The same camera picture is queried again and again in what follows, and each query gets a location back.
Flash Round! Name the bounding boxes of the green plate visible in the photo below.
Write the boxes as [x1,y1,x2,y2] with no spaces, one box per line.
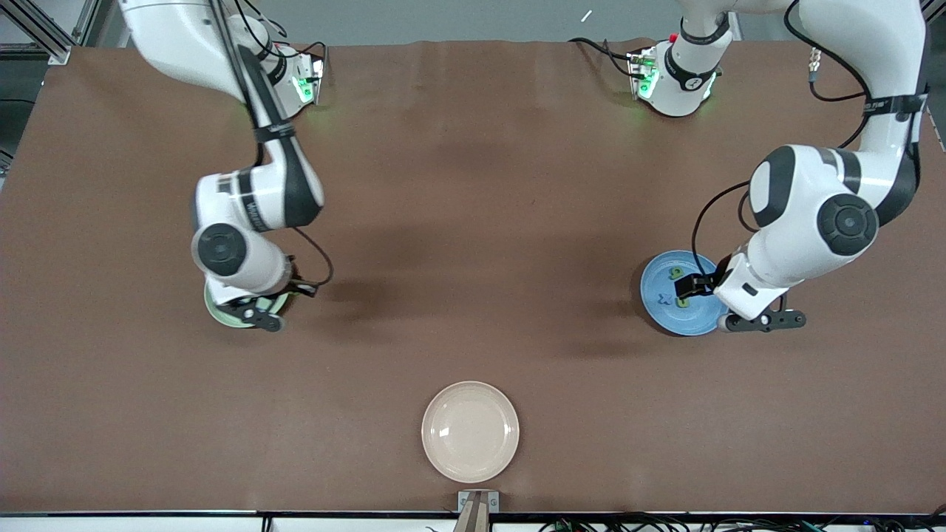
[204,284,293,329]

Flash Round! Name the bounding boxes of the blue plate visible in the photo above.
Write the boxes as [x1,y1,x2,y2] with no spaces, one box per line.
[639,250,729,337]

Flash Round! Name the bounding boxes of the cream plate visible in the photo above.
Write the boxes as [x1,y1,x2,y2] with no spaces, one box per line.
[421,381,520,484]

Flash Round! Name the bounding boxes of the brown table cover sheet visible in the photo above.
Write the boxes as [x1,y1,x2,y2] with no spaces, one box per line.
[0,38,946,516]

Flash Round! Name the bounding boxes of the white table front rail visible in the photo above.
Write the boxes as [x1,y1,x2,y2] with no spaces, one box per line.
[0,512,946,532]

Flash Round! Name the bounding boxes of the black right arm base cable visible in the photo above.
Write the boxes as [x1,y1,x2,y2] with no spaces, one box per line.
[281,37,330,78]

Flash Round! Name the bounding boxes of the black arm base cable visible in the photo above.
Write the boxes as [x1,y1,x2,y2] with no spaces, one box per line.
[568,37,644,81]
[281,37,330,78]

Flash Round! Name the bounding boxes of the tangled black cables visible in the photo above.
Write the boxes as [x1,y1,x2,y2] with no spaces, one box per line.
[538,511,946,532]

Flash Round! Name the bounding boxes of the black left arm base cable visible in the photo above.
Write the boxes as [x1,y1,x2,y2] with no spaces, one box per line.
[568,37,644,81]

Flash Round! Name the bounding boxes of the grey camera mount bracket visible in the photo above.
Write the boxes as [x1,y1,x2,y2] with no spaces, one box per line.
[457,490,501,532]

